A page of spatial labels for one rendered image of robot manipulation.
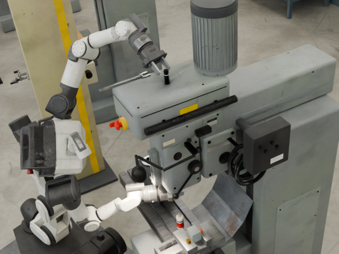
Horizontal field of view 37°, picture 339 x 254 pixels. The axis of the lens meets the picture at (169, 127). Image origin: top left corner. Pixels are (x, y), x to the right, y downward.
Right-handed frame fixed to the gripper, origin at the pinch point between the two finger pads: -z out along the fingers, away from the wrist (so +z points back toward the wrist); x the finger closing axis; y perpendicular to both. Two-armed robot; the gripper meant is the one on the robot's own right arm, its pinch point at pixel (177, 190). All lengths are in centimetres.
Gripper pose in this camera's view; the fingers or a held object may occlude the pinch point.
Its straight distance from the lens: 261.7
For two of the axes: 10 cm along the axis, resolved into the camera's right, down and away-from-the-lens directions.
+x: -1.1, -5.9, 8.0
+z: -9.9, 1.2, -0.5
